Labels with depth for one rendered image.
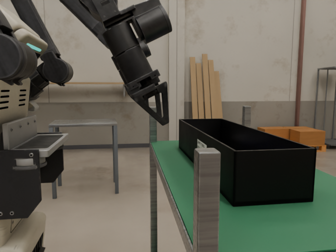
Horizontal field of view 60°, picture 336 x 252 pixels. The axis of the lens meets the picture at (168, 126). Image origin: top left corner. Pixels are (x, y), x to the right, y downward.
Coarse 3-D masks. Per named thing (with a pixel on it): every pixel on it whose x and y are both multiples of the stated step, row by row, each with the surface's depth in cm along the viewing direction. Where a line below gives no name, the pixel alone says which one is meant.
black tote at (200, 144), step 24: (192, 120) 112; (216, 120) 113; (192, 144) 90; (216, 144) 66; (240, 144) 95; (264, 144) 78; (288, 144) 67; (240, 168) 56; (264, 168) 57; (288, 168) 58; (312, 168) 58; (240, 192) 57; (264, 192) 58; (288, 192) 58; (312, 192) 59
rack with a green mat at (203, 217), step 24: (168, 144) 119; (168, 168) 84; (192, 168) 84; (216, 168) 38; (168, 192) 67; (192, 192) 65; (216, 192) 38; (192, 216) 53; (216, 216) 39; (240, 216) 53; (264, 216) 53; (288, 216) 53; (312, 216) 53; (192, 240) 44; (216, 240) 39; (240, 240) 44; (264, 240) 44; (288, 240) 44; (312, 240) 44
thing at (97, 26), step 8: (64, 0) 91; (72, 0) 92; (72, 8) 92; (80, 8) 92; (80, 16) 93; (88, 16) 93; (88, 24) 93; (96, 24) 93; (96, 32) 93; (104, 40) 94
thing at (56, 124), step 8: (56, 120) 336; (64, 120) 336; (72, 120) 336; (80, 120) 336; (88, 120) 336; (96, 120) 336; (104, 120) 336; (112, 120) 336; (48, 128) 301; (56, 128) 342; (112, 128) 356; (112, 136) 358; (112, 144) 359; (56, 192) 315
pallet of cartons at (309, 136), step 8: (264, 128) 565; (272, 128) 565; (280, 128) 565; (288, 128) 565; (296, 128) 565; (304, 128) 566; (312, 128) 565; (280, 136) 565; (288, 136) 567; (296, 136) 539; (304, 136) 530; (312, 136) 532; (320, 136) 534; (312, 144) 534; (320, 144) 536
